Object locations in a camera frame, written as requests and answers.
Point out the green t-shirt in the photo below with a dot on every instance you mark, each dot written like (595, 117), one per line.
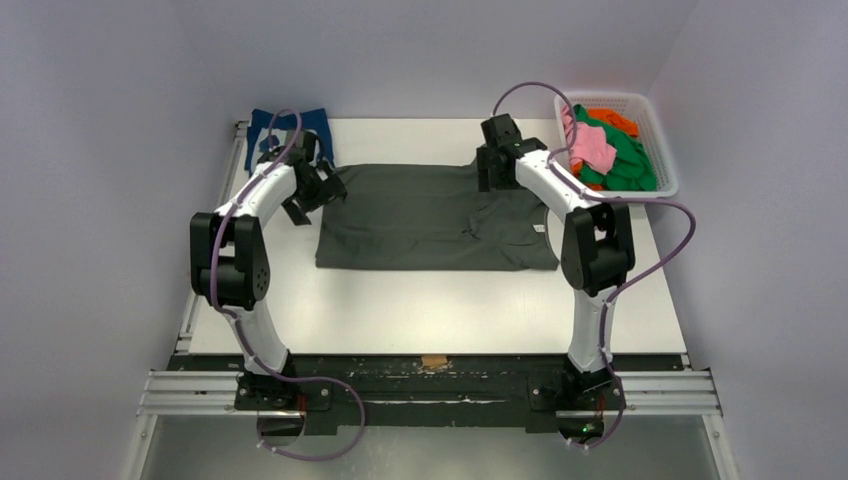
(629, 162)

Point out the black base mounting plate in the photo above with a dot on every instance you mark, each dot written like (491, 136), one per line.
(468, 391)

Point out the pink t-shirt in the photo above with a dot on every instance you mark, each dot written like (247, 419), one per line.
(590, 148)

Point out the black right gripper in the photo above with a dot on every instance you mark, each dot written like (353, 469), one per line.
(490, 171)

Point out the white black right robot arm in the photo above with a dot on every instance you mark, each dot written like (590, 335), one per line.
(597, 251)

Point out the white plastic laundry basket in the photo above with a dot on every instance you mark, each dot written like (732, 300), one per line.
(644, 166)

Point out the dark grey t-shirt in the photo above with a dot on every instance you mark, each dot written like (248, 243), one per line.
(431, 218)

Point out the blue folded cartoon t-shirt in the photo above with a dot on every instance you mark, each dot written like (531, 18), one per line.
(315, 121)

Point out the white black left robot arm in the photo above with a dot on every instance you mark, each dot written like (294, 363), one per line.
(229, 263)

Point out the aluminium front frame rail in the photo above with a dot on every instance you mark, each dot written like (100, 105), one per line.
(214, 393)

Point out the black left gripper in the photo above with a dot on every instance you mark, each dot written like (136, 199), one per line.
(329, 189)

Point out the brown tape piece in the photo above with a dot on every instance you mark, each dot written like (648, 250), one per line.
(434, 362)

